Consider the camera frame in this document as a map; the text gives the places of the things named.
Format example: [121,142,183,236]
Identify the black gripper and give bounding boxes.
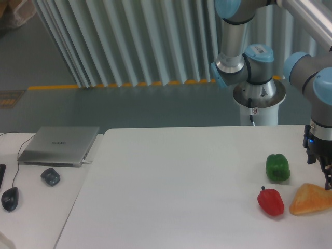
[303,124,331,190]

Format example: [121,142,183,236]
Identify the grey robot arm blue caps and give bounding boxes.
[211,1,331,190]

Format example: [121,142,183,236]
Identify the yellow orange bell pepper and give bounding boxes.
[289,183,331,216]

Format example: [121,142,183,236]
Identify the green bell pepper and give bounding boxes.
[266,154,291,182]

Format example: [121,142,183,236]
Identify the red bell pepper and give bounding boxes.
[257,186,284,216]

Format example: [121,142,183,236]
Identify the white corrugated partition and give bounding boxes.
[33,0,332,88]

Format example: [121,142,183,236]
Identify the silver closed laptop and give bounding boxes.
[18,126,99,167]

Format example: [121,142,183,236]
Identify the dark earbuds case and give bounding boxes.
[40,168,61,187]

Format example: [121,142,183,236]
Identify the black computer mouse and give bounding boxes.
[1,187,19,212]

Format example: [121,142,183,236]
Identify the black keyboard edge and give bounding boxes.
[0,164,6,187]

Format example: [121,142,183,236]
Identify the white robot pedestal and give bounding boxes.
[233,79,286,126]

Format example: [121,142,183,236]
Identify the aluminium frame beam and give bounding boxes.
[276,0,331,52]

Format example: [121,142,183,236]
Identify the white laptop plug cable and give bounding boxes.
[82,149,95,165]

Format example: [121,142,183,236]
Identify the black mouse cable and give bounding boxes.
[0,132,37,189]

